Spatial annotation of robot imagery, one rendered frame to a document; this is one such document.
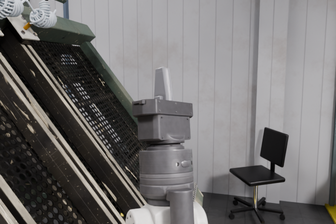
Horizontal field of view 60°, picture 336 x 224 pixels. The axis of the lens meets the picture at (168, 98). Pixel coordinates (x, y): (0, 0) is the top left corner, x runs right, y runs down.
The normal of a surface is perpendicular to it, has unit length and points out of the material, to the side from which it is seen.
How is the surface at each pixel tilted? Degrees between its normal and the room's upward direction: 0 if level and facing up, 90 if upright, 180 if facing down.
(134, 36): 90
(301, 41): 90
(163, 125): 78
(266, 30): 90
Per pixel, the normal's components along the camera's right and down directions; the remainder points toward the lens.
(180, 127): 0.73, -0.14
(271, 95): -0.25, 0.11
